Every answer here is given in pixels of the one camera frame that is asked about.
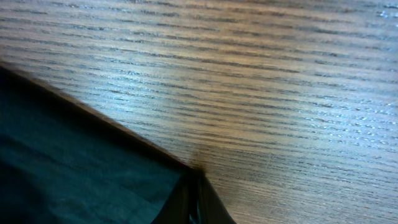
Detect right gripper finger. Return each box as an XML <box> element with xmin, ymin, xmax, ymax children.
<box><xmin>152</xmin><ymin>170</ymin><xmax>235</xmax><ymax>224</ymax></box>

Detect black shorts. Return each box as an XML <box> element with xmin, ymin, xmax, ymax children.
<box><xmin>1</xmin><ymin>69</ymin><xmax>194</xmax><ymax>223</ymax></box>

